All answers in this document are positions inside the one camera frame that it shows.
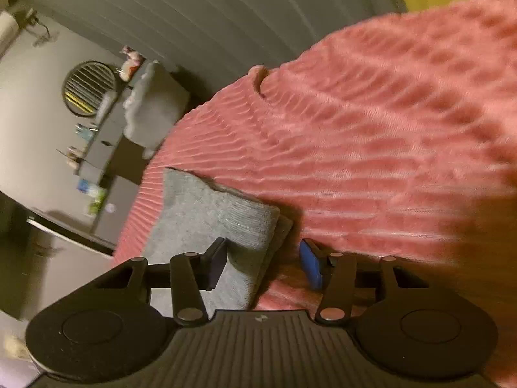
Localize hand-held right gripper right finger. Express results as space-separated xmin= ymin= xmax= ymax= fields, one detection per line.
xmin=299 ymin=238 xmax=429 ymax=325

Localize grey mini fridge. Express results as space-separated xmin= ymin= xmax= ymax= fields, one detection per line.
xmin=92 ymin=175 xmax=143 ymax=248

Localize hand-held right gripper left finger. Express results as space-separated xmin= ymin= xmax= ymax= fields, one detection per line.
xmin=94 ymin=238 xmax=227 ymax=326

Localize small figurine bottles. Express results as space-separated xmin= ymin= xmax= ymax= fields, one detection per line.
xmin=65 ymin=145 xmax=88 ymax=175

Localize teal containers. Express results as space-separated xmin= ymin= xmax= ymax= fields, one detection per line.
xmin=75 ymin=122 xmax=100 ymax=143

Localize pink ribbed blanket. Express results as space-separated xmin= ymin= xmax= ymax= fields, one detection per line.
xmin=113 ymin=0 xmax=517 ymax=388

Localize grey knitted sweater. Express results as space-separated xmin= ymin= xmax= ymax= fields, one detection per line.
xmin=141 ymin=167 xmax=294 ymax=318

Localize round black-framed mirror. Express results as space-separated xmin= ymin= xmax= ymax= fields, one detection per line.
xmin=61 ymin=60 xmax=119 ymax=118

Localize grey fluffy chair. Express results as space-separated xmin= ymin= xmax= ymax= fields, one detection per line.
xmin=123 ymin=60 xmax=190 ymax=159

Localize pink plush toy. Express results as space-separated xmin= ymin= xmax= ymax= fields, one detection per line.
xmin=120 ymin=45 xmax=147 ymax=82

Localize grey vanity desk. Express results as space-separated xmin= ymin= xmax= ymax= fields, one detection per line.
xmin=76 ymin=77 xmax=162 ymax=195

